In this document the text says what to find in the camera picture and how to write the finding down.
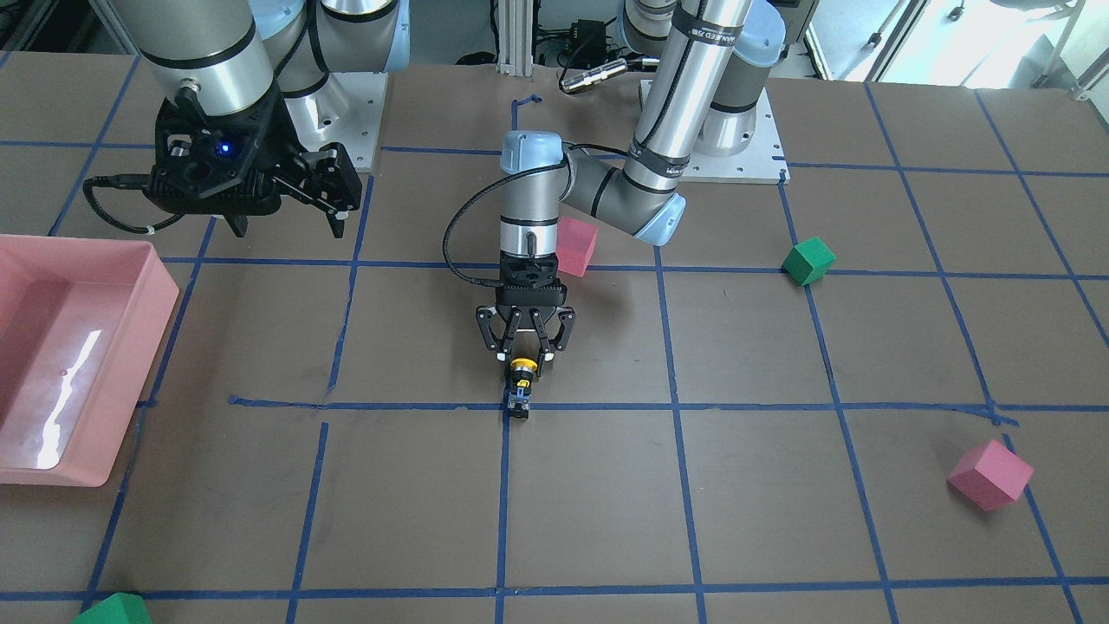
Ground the pink cube centre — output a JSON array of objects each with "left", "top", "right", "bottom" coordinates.
[{"left": 557, "top": 217, "right": 599, "bottom": 277}]

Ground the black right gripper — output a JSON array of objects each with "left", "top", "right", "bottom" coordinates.
[{"left": 143, "top": 82, "right": 363, "bottom": 238}]

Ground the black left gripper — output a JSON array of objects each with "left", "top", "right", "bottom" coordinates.
[{"left": 475, "top": 253, "right": 577, "bottom": 372}]

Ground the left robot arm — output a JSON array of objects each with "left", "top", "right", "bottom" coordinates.
[{"left": 476, "top": 1, "right": 787, "bottom": 365}]

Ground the pink plastic bin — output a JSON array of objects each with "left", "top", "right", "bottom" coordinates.
[{"left": 1, "top": 234, "right": 179, "bottom": 487}]

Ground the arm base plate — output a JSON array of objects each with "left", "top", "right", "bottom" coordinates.
[
  {"left": 285, "top": 72, "right": 391, "bottom": 173},
  {"left": 627, "top": 58, "right": 788, "bottom": 193}
]

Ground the yellow push button switch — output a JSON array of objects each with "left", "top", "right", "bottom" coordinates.
[{"left": 506, "top": 358, "right": 539, "bottom": 421}]

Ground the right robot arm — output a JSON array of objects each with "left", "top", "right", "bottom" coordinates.
[{"left": 82, "top": 1, "right": 411, "bottom": 237}]

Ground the green cube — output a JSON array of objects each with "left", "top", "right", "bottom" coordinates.
[
  {"left": 781, "top": 237, "right": 837, "bottom": 287},
  {"left": 72, "top": 593, "right": 153, "bottom": 624}
]

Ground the aluminium frame post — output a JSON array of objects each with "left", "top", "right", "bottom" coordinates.
[{"left": 496, "top": 0, "right": 537, "bottom": 79}]

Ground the pink cube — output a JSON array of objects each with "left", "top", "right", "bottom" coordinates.
[
  {"left": 557, "top": 217, "right": 599, "bottom": 277},
  {"left": 947, "top": 439, "right": 1034, "bottom": 512}
]

